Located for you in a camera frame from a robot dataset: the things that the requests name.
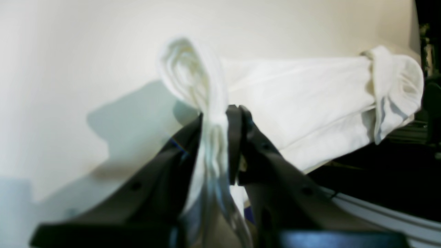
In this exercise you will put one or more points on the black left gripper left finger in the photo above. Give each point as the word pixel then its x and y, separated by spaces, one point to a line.
pixel 143 212

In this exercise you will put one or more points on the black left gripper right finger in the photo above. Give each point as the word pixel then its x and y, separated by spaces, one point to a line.
pixel 289 209

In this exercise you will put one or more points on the white graphic t-shirt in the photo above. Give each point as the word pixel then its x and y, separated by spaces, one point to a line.
pixel 313 110

